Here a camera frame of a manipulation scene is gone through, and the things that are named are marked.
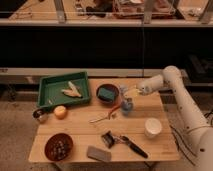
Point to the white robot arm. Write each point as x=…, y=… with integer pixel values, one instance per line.
x=200, y=132

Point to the green plastic tray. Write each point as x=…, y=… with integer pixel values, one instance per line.
x=50, y=94

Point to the black handled tool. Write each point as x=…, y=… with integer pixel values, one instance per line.
x=131, y=145

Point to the yellow round fruit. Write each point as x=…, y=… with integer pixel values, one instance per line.
x=60, y=112

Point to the brown bowl with nuts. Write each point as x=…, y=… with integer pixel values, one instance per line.
x=58, y=147

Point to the small black clip object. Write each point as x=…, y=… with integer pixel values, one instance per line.
x=108, y=139

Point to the green sponge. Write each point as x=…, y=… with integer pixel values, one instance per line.
x=106, y=94

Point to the white plastic cup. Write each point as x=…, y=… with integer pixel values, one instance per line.
x=152, y=127

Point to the blue grey towel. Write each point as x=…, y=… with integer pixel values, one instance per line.
x=126, y=103

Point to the grey rectangular block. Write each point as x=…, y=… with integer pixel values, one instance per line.
x=98, y=154

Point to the small metal cup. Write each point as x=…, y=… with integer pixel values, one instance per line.
x=40, y=115

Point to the dark bowl with sponge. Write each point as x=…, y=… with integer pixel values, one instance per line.
x=110, y=87

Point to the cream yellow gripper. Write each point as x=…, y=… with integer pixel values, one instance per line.
x=131, y=93

